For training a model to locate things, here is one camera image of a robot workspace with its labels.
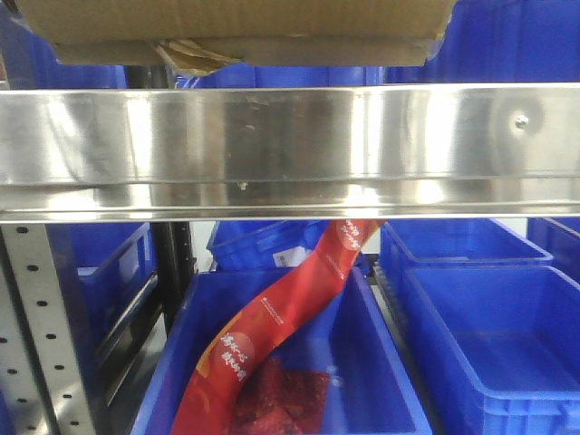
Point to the plain worn cardboard box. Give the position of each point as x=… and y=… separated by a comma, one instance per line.
x=260, y=33

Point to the stainless steel shelf beam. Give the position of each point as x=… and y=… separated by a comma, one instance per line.
x=458, y=150

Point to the perforated steel shelf upright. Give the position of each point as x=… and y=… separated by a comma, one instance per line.
x=56, y=330

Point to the blue bin centre rear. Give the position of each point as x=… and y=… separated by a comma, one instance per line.
x=261, y=244

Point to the blue bin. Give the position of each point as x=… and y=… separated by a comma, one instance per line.
x=503, y=41
x=369, y=391
x=261, y=244
x=28, y=62
x=560, y=237
x=113, y=261
x=498, y=347
x=481, y=253

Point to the blue bin right rear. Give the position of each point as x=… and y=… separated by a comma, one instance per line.
x=481, y=253

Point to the blue bin centre front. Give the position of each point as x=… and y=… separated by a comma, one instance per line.
x=369, y=391

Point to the torn packing tape flap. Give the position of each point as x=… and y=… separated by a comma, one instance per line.
x=186, y=57

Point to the blue bin left lower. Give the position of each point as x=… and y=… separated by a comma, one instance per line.
x=113, y=261

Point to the red printed snack bag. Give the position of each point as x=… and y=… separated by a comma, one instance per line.
x=270, y=318

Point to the blue bin right front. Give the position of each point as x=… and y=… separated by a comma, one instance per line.
x=498, y=347

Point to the blue bin upper right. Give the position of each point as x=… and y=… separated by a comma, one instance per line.
x=503, y=41

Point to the blue bin far right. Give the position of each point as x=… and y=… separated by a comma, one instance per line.
x=560, y=237

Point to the blue bin upper left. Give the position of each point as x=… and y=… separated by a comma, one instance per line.
x=28, y=62

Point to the black shelf post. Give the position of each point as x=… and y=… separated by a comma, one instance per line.
x=176, y=266

